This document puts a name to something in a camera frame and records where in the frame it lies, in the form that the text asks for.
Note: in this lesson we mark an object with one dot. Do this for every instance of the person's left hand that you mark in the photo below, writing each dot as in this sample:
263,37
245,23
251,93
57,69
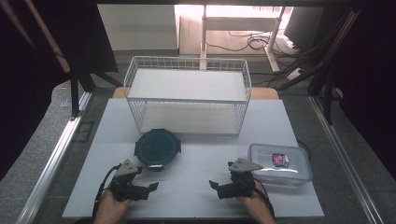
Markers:
110,207

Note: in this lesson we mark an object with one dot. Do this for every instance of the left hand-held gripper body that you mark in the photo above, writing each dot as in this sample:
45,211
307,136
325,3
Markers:
127,189

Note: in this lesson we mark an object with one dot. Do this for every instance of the pale slanted bar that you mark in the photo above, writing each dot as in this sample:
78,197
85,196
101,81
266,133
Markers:
51,40

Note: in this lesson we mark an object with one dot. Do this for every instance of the white desk frame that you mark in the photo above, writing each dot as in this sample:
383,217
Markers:
239,23

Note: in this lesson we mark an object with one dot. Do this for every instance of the black metal stand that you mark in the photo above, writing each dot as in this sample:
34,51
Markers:
328,99
74,93

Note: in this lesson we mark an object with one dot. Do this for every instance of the white power strip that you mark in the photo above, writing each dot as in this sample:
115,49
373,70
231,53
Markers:
294,74

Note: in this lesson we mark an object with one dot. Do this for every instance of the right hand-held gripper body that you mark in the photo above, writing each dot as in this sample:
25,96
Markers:
241,186

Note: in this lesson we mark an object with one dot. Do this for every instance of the round dark lidded container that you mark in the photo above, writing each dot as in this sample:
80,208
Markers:
157,147

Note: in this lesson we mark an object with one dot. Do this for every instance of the aluminium rail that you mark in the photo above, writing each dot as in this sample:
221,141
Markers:
49,168
345,161

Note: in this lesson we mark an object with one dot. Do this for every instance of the dark curtain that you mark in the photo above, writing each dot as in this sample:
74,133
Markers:
373,77
18,93

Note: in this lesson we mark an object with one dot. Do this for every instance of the clear rectangular lidded container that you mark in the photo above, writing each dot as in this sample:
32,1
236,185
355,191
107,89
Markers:
264,158

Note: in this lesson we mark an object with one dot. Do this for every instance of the white cabinet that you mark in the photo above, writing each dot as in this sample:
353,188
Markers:
138,26

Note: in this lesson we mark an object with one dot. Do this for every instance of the dark monitor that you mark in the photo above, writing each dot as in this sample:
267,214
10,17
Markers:
303,28

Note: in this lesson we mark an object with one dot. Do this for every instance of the person's right hand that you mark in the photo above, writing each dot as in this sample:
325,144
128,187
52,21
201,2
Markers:
257,205

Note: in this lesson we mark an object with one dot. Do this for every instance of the wooden table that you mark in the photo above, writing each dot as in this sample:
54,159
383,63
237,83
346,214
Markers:
264,93

